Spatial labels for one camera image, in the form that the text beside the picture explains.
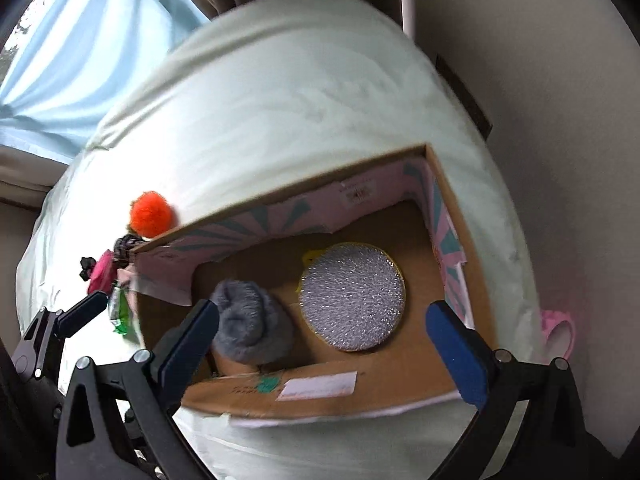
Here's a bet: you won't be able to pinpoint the pink object beside bed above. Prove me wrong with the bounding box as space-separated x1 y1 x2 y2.
540 310 576 363

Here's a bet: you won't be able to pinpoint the grey fuzzy sock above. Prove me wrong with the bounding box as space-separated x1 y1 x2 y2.
210 280 294 366

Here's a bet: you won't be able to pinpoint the green tissue packet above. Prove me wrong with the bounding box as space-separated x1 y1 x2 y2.
107 283 132 336

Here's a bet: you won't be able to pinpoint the dark striped scrunchie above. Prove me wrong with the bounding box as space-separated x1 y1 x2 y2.
113 233 144 269

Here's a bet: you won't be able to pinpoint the black hair scrunchie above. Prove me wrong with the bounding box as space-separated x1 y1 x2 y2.
79 257 96 282

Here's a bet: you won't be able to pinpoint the dusty pink cloth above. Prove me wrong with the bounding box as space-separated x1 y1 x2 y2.
116 266 134 292

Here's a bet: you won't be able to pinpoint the mint green bed sheet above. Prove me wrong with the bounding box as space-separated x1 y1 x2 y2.
14 0 544 480

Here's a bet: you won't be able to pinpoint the light blue hanging cloth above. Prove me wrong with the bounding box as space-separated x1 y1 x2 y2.
1 0 208 164

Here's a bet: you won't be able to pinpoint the orange fluffy pompom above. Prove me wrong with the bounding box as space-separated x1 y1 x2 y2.
128 191 174 238

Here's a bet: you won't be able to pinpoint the cardboard box pink pattern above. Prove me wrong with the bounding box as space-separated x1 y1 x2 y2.
134 146 495 420

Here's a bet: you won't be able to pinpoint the round glitter coin pouch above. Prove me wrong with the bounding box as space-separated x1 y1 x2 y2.
298 242 407 353

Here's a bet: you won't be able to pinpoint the magenta pink pouch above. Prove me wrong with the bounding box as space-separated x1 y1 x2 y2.
87 250 117 295

